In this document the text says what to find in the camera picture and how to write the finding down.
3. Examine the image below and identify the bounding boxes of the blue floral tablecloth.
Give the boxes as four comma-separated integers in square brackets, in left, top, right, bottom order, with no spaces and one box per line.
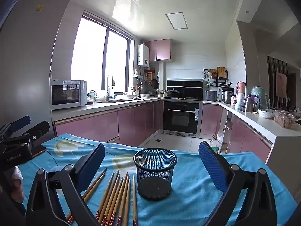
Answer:
[17,133,298,226]

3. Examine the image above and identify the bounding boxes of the bunch of wooden chopsticks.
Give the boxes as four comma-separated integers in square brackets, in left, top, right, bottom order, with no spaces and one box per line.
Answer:
[66,168,138,226]

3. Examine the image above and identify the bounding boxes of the dark smartphone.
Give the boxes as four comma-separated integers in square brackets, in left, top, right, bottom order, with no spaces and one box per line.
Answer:
[32,145,47,157]

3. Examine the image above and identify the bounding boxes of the steel sink faucet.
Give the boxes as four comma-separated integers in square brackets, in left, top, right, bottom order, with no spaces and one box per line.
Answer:
[106,75,116,101]

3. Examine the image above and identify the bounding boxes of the steel stock pot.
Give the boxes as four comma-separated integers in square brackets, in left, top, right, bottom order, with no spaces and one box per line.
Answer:
[222,90,233,104]

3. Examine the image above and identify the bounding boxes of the black wall rack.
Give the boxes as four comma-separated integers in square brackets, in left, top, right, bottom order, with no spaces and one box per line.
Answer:
[203,68,228,87]

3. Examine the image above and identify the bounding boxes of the black wok with lid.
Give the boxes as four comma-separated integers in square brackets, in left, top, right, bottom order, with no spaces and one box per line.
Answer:
[166,88,181,98]

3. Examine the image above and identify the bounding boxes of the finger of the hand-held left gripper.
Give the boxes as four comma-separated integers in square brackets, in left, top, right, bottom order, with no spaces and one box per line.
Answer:
[14,121,50,146]
[0,116,31,137]

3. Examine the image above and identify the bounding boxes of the pink wall cabinet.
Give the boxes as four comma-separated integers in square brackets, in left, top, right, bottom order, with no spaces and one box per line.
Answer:
[144,39,172,62]

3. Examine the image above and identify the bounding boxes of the steel vacuum flask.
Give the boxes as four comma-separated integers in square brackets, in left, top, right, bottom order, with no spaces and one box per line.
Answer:
[245,96,254,113]

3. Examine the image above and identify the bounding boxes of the grey refrigerator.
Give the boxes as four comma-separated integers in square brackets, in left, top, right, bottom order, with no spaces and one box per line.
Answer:
[0,0,76,146]

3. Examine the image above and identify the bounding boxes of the framed wall picture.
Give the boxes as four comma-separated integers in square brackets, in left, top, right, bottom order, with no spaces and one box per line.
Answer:
[276,71,287,98]

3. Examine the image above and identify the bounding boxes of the person's left hand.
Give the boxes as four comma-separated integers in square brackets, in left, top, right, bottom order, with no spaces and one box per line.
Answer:
[12,166,25,203]

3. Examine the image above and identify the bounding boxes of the black range hood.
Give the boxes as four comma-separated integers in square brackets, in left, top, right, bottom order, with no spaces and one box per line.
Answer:
[166,78,204,99]

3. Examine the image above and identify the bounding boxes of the kitchen window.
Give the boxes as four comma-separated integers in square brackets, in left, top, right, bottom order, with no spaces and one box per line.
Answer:
[71,15,134,95]

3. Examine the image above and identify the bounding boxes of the white plastic bottle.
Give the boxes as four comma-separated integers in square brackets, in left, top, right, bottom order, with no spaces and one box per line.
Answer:
[235,93,245,111]

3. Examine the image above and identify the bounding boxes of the black built-in oven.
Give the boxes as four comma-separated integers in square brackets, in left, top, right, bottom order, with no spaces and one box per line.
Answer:
[162,100,203,136]

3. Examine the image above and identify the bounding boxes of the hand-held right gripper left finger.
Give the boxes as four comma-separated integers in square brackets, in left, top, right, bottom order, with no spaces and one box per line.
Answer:
[25,143,105,226]

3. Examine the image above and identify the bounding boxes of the white microwave oven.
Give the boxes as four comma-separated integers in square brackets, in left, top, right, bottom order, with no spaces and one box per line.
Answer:
[49,79,87,111]

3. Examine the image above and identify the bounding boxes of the ceiling light panel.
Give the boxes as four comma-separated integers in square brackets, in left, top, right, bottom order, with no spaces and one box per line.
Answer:
[166,12,189,30]

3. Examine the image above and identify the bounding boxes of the white wall water heater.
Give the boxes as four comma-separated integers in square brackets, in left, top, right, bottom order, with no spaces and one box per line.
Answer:
[138,44,150,66]

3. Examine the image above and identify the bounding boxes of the black mesh utensil holder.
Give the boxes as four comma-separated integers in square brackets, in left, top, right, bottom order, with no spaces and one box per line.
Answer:
[133,148,177,200]

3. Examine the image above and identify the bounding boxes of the clear plastic food container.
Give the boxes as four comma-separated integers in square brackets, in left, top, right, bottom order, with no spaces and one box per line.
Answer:
[274,110,297,128]

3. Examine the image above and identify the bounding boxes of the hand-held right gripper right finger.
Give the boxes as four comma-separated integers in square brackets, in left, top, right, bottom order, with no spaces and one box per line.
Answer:
[199,141,278,226]

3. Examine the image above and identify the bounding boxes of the cooking oil bottle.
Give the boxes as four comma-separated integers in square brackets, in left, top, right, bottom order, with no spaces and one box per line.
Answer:
[210,135,221,154]

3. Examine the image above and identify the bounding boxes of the pink base cabinets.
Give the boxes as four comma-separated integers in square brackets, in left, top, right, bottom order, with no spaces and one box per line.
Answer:
[54,99,163,147]
[202,104,273,163]

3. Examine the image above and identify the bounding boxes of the pink thermos jug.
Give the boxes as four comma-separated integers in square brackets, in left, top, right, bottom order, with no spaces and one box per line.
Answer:
[236,81,246,97]

